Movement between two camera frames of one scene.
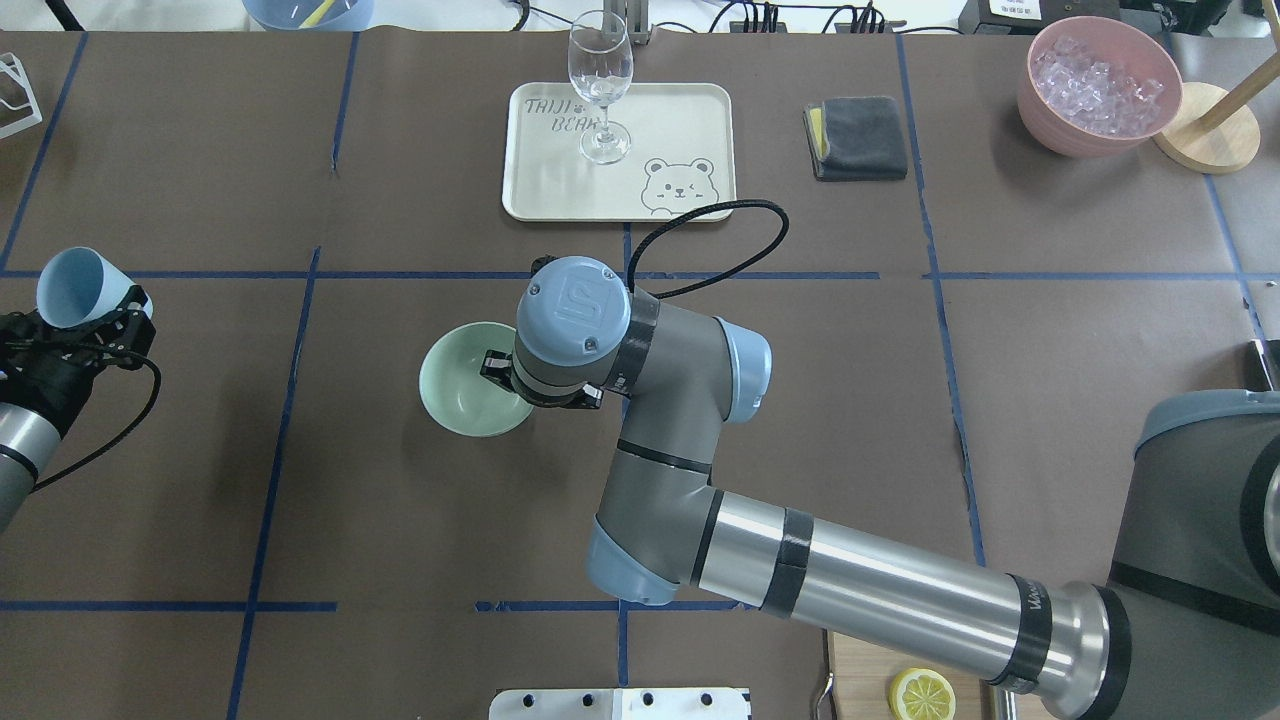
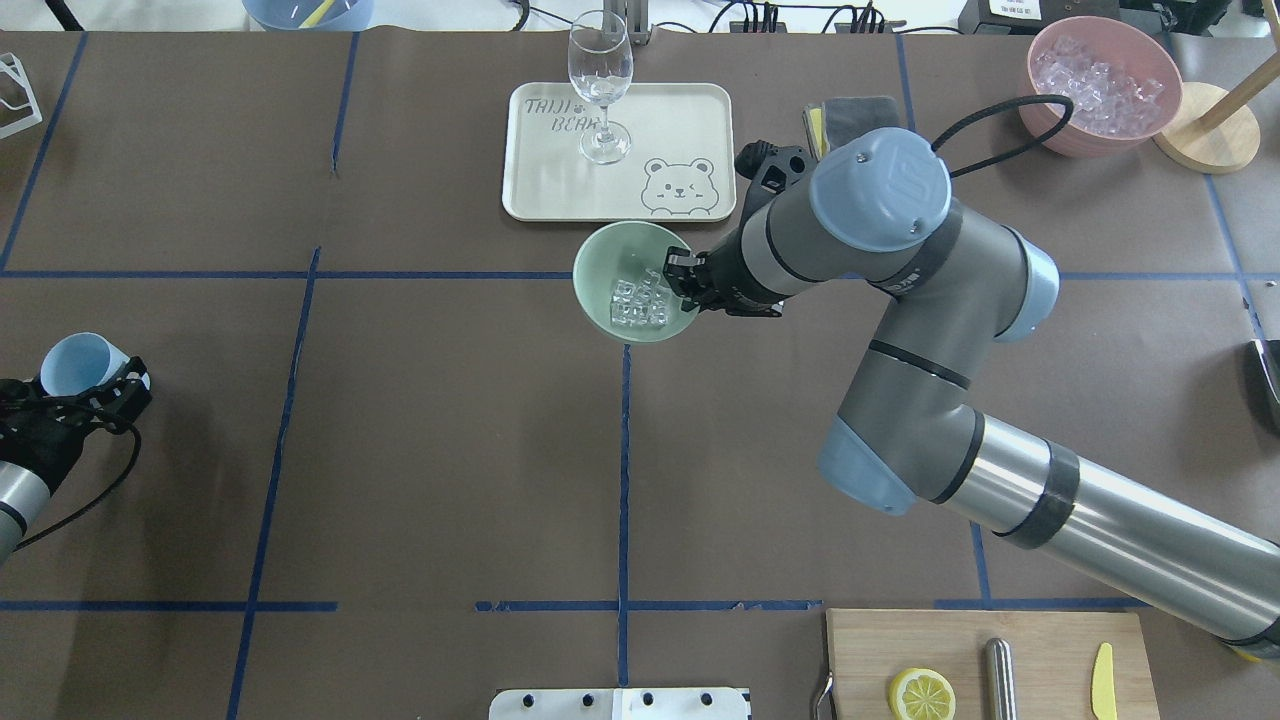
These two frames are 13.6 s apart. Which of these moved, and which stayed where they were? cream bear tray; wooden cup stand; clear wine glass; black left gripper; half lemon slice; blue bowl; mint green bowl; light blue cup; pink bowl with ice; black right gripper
Moved: mint green bowl; black right gripper; black left gripper; light blue cup
Stayed: blue bowl; clear wine glass; cream bear tray; wooden cup stand; pink bowl with ice; half lemon slice
